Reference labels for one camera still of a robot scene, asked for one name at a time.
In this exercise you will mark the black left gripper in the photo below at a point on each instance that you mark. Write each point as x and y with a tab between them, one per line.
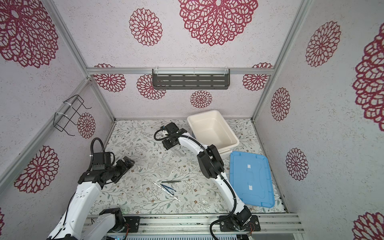
123	166

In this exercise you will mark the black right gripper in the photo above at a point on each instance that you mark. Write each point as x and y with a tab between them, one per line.
167	144

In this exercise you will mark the white plastic bin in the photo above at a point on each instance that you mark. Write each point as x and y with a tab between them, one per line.
210	128

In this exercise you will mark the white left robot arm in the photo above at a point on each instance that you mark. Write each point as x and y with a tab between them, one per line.
91	183

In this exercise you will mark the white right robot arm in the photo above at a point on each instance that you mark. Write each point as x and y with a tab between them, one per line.
211	166

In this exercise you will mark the blue plastic bin lid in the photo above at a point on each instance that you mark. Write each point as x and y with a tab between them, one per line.
251	178

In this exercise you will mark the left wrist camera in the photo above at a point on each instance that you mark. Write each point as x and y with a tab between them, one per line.
101	161

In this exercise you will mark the dark grey wall shelf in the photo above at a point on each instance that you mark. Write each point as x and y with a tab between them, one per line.
195	80

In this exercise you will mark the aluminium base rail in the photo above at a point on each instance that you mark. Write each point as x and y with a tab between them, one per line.
199	224

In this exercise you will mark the black wire wall rack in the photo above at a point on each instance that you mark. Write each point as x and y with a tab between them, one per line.
65	117

